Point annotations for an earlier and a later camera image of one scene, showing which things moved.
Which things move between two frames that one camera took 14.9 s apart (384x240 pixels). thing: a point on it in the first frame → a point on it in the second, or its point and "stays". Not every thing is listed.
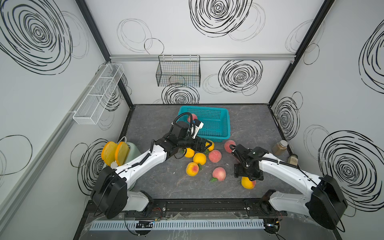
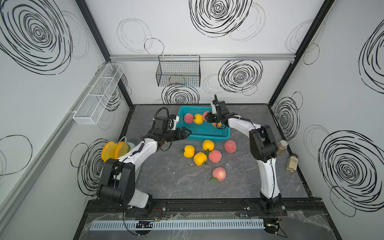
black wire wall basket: [179, 71] stays
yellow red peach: [192, 169] → [218, 124]
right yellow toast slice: [121, 153] stays
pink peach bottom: [219, 173] stays
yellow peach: [190, 152] stays
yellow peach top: [211, 148] stays
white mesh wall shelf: [91, 107] stays
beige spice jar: [293, 159] stays
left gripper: [201, 148] → [181, 133]
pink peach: [227, 145] stays
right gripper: [254, 175] → [209, 117]
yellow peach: [247, 183] → [199, 119]
